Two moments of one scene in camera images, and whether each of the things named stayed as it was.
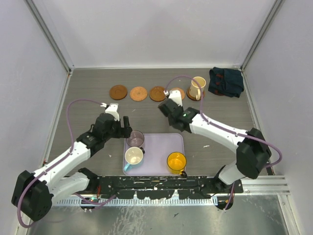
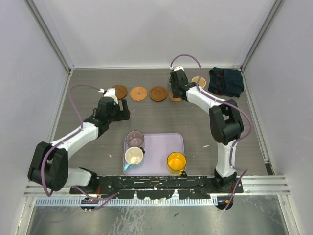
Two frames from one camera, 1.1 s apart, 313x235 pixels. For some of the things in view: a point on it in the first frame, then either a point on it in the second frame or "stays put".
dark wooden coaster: (118, 92) stays put
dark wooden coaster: (157, 94) stays put
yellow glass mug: (176, 162) stays put
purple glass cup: (136, 139) stays put
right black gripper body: (171, 122) -> (174, 88)
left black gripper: (122, 132) -> (123, 114)
